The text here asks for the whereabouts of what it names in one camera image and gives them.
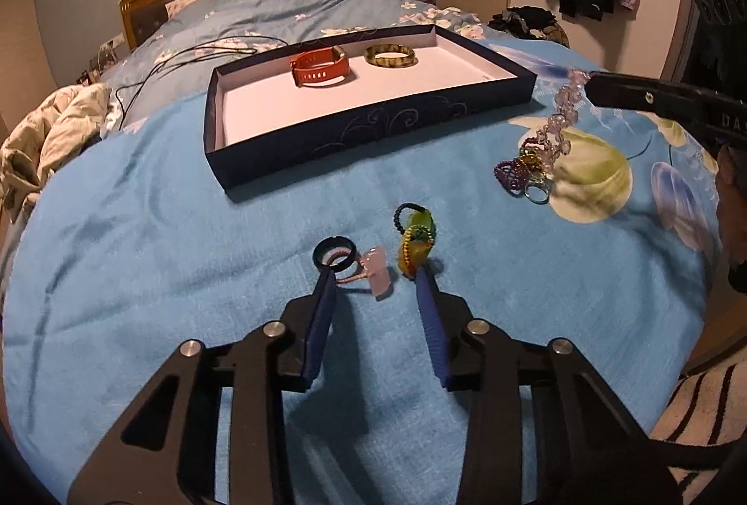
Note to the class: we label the floral pillow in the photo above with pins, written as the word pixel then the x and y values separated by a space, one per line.
pixel 187 3

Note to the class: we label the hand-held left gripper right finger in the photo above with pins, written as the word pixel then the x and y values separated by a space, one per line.
pixel 432 324

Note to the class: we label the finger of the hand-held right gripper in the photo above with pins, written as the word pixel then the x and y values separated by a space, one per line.
pixel 630 93

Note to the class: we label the beige padded jacket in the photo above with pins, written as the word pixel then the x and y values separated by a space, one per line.
pixel 52 131

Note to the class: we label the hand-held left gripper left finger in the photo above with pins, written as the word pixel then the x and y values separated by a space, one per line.
pixel 321 330

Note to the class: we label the orange watch band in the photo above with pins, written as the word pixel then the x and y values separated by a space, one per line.
pixel 315 74

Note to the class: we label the floral blue duvet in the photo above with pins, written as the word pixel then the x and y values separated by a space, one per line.
pixel 280 9

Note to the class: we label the striped rug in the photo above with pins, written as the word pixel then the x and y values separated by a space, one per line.
pixel 700 406

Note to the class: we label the dark blue box tray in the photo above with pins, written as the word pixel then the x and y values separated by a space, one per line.
pixel 350 91

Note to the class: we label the tortoiseshell bangle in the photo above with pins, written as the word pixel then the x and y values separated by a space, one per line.
pixel 388 65

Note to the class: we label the pile of dark clothes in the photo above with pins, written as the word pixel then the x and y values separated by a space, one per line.
pixel 525 18

